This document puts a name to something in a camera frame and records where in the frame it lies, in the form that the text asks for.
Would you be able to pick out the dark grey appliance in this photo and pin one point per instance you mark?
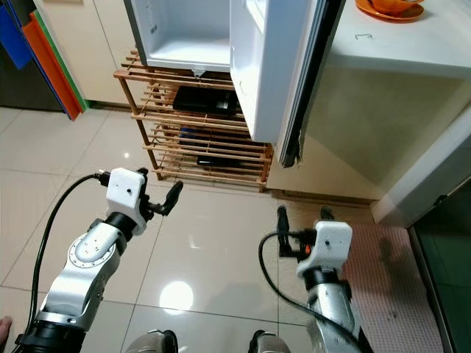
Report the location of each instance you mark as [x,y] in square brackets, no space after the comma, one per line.
[15,92]

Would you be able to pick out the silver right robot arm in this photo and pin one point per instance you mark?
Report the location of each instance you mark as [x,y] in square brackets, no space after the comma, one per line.
[335,316]

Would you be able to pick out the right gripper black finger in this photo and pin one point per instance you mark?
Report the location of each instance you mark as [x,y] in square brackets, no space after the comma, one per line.
[283,220]
[327,215]

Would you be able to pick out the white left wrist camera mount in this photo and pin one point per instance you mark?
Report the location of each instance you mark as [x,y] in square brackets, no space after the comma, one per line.
[125,193]

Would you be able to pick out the white door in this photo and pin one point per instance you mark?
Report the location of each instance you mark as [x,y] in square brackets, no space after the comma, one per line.
[419,184]

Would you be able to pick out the green board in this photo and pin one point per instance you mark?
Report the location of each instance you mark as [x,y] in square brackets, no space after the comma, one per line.
[68,73]

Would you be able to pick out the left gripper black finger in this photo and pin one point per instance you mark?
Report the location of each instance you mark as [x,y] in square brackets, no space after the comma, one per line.
[174,197]

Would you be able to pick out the wooden slatted rack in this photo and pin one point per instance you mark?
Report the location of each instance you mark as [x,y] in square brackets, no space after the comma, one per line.
[210,179]

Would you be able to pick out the black box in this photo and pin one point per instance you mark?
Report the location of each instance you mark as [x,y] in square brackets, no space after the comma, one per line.
[206,101]

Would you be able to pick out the pink floor mat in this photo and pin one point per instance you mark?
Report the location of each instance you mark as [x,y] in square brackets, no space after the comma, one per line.
[390,294]

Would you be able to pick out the orange bowl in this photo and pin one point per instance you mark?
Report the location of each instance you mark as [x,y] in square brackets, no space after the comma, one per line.
[391,6]

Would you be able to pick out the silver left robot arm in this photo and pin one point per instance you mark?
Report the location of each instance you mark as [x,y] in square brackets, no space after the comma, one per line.
[88,265]

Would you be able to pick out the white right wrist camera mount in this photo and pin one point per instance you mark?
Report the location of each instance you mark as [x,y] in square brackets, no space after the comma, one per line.
[331,243]

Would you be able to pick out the person's bare foot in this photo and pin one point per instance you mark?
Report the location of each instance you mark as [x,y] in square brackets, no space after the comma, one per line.
[4,334]

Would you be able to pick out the glass sliding door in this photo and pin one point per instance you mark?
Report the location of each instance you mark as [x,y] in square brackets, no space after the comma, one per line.
[449,279]

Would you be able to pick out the orange plate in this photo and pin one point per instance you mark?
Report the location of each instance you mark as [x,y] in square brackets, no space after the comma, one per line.
[390,19]

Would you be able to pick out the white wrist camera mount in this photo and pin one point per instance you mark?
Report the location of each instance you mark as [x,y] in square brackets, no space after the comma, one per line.
[125,193]
[331,243]

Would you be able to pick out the robot right leg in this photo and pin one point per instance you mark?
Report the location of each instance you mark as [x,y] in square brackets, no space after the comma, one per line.
[268,344]

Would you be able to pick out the steel fridge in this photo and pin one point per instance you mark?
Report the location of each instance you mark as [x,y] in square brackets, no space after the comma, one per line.
[268,73]

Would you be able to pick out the dark blue item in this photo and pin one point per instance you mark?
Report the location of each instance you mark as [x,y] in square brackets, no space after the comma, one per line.
[200,136]

